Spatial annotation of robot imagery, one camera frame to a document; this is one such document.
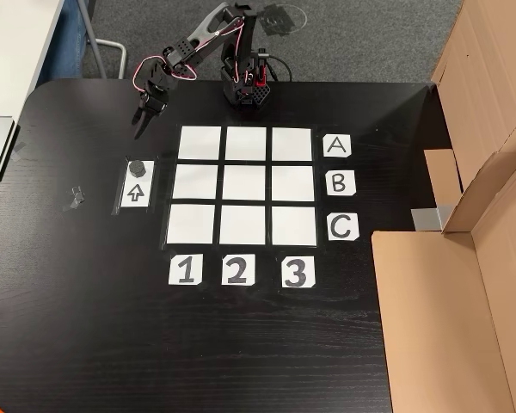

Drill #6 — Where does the white paper grid square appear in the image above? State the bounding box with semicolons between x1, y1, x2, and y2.
218;205;267;246
172;163;219;200
271;126;314;163
271;164;316;202
224;126;267;162
166;203;217;245
222;164;267;201
178;126;222;160
271;206;319;248

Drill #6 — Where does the grey metal desk leg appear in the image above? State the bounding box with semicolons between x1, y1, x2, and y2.
77;0;128;81

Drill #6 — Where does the white arrow paper sheet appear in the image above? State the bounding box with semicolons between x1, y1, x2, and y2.
120;160;156;209

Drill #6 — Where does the blue panel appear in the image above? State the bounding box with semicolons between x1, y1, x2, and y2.
36;0;92;83

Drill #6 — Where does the red and black clamp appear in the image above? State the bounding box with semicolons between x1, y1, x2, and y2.
253;47;270;88

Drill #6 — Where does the white desk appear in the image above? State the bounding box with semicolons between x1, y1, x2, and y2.
0;0;65;120

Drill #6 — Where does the black floor tape patch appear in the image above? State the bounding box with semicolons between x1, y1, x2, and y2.
257;3;296;35

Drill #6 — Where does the paper sheet number 1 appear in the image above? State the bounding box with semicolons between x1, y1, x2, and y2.
168;253;205;287

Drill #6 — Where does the paper sheet number 2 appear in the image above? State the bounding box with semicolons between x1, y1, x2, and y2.
221;253;257;287

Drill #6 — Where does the paper sheet letter A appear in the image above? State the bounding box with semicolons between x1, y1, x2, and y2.
322;133;353;159

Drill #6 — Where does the paper sheet letter B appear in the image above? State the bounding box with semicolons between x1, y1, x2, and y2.
325;170;357;197

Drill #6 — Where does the paper sheet number 3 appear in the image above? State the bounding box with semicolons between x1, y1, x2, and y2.
281;256;317;289

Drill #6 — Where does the paper sheet letter C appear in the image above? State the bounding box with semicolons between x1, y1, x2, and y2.
327;213;360;242

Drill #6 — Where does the grey tape joining cardboard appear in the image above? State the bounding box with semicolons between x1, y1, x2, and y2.
411;205;455;234

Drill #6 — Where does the brown cardboard panel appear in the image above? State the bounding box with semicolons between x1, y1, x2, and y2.
371;150;516;413
424;0;516;236

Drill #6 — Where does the black power cable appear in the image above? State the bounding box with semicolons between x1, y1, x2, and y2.
264;53;294;83

